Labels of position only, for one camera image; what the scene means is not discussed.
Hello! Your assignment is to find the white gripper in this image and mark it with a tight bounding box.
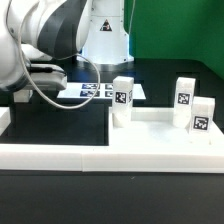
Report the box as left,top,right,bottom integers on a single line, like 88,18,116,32
27,64,67,91

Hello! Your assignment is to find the white square table top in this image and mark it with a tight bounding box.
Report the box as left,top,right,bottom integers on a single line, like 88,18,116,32
108,107,224,148

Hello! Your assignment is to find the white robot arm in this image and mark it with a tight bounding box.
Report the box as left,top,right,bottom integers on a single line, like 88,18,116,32
0,0,134,92

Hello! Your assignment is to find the white base tag plate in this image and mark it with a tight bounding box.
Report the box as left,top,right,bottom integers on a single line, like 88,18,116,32
56,82,147,100

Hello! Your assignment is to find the white U-shaped obstacle fence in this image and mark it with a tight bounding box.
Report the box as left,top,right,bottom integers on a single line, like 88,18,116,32
0,106,224,174

